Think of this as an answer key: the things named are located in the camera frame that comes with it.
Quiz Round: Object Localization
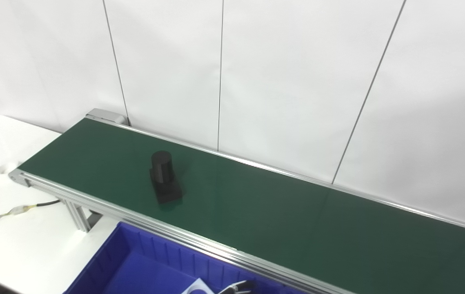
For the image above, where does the green conveyor belt aluminium frame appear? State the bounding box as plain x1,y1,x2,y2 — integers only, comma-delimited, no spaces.
9,108,465,294

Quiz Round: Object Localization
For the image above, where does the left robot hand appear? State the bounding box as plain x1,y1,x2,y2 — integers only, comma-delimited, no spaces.
217,280,256,294

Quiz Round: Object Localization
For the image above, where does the aluminium conveyor leg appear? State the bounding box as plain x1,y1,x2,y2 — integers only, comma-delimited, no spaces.
64,199,103,233

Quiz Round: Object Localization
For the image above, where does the black cylinder part square base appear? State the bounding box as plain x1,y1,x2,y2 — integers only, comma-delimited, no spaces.
149,151,183,205

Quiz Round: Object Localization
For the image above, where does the black cable yellow taped joint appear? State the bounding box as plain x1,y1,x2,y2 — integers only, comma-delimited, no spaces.
0,199,61,236

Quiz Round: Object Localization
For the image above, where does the blue plastic bin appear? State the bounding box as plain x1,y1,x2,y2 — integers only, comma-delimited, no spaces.
64,222,310,294

